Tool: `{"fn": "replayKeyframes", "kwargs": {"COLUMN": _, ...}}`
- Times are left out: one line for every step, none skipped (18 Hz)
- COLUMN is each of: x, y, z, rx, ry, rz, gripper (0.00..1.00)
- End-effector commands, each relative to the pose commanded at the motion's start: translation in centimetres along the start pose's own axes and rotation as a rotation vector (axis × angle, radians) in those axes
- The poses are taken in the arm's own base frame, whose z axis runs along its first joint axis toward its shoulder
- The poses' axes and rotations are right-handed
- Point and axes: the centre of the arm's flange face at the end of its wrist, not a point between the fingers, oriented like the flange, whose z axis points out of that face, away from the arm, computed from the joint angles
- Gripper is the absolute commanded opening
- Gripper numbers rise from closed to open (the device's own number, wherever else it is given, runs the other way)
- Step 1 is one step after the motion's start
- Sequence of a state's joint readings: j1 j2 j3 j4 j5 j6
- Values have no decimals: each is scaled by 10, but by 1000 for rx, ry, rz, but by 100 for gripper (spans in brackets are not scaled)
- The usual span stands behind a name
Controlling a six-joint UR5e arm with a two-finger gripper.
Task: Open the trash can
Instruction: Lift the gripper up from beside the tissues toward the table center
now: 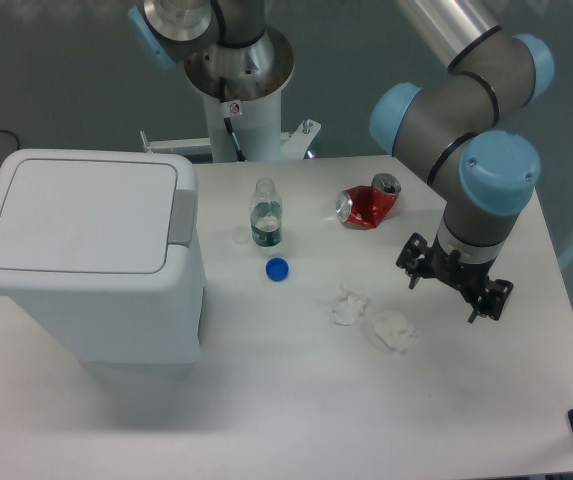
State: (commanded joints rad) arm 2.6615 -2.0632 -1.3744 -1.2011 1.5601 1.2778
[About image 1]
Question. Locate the crumpled white tissue left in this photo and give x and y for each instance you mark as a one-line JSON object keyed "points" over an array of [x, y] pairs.
{"points": [[349, 306]]}

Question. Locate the white push-top trash can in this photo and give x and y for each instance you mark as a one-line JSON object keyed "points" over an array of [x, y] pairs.
{"points": [[101, 249]]}

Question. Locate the white bottle cap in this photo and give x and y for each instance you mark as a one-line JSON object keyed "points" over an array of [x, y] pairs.
{"points": [[240, 235]]}

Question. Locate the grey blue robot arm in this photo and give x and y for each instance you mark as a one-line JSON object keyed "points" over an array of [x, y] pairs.
{"points": [[449, 137]]}

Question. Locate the crumpled white tissue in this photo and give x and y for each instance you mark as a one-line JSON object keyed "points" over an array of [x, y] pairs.
{"points": [[394, 330], [349, 306]]}

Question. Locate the blue bottle cap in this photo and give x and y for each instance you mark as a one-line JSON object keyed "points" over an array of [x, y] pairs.
{"points": [[277, 269]]}

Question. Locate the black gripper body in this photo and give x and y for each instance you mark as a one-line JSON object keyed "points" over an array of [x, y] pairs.
{"points": [[470, 279]]}

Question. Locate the crushed red soda can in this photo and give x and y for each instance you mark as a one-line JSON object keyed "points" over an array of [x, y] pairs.
{"points": [[366, 206]]}

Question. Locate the crumpled white tissue right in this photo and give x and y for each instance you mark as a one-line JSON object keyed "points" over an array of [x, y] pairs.
{"points": [[394, 330]]}

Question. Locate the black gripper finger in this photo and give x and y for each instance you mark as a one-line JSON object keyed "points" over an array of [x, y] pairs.
{"points": [[488, 298], [415, 259]]}

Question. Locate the clear green-label plastic bottle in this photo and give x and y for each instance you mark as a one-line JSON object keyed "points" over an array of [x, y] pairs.
{"points": [[266, 214]]}

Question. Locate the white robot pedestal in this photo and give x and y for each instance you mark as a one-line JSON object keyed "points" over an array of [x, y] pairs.
{"points": [[241, 131]]}

